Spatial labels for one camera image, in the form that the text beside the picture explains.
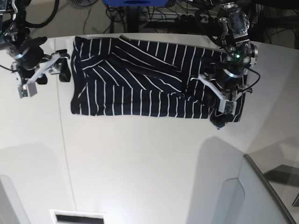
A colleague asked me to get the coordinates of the white power strip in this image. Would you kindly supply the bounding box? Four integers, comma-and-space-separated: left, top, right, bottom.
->
148, 11, 194, 22

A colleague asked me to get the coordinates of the blue plastic bin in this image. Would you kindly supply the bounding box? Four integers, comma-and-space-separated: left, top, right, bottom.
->
104, 0, 176, 7

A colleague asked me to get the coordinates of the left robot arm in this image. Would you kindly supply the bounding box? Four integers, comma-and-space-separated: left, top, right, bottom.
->
195, 0, 261, 93

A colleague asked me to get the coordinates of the navy white striped t-shirt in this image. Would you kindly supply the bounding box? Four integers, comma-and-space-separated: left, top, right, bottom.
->
71, 36, 245, 128

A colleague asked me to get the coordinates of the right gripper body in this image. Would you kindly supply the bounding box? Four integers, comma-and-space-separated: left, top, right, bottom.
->
11, 37, 47, 70

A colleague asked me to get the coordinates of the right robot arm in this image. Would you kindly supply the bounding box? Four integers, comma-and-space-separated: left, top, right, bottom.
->
0, 0, 71, 84

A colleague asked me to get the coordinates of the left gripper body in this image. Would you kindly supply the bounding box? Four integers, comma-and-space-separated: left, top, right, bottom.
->
214, 66, 245, 91

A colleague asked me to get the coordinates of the grey metal edge rail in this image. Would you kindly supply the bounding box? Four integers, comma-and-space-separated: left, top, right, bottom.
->
244, 155, 296, 224

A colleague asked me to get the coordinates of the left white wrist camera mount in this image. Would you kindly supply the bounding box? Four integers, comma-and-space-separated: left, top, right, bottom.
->
190, 72, 252, 115

